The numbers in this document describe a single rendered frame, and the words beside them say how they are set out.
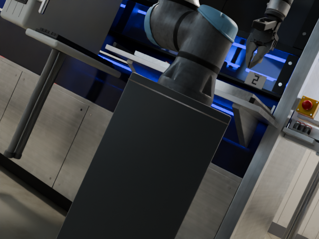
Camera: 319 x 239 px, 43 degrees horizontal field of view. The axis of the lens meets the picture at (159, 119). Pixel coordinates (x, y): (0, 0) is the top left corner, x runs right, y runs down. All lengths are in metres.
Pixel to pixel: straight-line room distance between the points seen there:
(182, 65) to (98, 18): 1.15
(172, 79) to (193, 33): 0.13
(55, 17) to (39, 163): 0.85
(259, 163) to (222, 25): 0.91
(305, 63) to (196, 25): 0.90
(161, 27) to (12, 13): 0.94
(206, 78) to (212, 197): 0.93
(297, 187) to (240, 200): 2.71
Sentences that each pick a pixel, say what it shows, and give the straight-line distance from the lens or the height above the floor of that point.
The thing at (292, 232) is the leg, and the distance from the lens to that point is 1.93.
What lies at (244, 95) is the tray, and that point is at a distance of 1.45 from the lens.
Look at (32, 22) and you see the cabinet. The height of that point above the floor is 0.83.
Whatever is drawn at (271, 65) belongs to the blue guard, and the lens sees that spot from 1.86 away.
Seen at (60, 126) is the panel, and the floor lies 0.40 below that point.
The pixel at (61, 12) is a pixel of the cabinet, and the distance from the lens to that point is 1.94.
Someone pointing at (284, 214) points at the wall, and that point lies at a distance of 4.52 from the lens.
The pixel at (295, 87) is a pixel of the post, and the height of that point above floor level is 1.05.
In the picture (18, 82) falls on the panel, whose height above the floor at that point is 0.51.
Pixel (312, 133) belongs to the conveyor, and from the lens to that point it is 1.88.
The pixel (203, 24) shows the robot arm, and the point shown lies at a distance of 1.01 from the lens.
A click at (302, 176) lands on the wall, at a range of 4.49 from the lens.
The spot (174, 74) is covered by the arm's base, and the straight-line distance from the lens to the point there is 0.99.
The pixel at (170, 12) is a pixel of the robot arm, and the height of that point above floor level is 0.98.
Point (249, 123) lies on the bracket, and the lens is 1.68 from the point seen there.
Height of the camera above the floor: 0.75
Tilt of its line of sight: 2 degrees down
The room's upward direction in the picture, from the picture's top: 25 degrees clockwise
